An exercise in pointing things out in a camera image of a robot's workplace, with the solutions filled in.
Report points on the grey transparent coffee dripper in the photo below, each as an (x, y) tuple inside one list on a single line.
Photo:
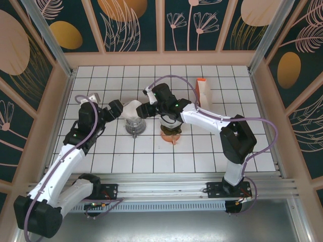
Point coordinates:
[(135, 127)]

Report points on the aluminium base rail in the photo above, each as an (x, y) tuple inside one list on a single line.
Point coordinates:
[(161, 189)]

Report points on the orange white filter pack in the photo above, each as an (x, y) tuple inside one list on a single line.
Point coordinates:
[(205, 93)]

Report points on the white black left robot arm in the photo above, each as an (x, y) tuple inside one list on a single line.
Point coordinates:
[(55, 171)]

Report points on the grey metal base sheet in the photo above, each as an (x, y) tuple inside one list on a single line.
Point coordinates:
[(176, 227)]

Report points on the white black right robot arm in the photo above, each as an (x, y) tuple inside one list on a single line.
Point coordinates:
[(202, 116)]

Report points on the aluminium frame post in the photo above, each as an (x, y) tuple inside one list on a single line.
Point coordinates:
[(267, 37), (50, 43)]

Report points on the orange transparent cup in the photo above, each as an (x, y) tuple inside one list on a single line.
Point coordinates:
[(170, 138)]

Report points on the white paper coffee filter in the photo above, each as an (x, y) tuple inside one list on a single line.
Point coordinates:
[(171, 125), (130, 111)]

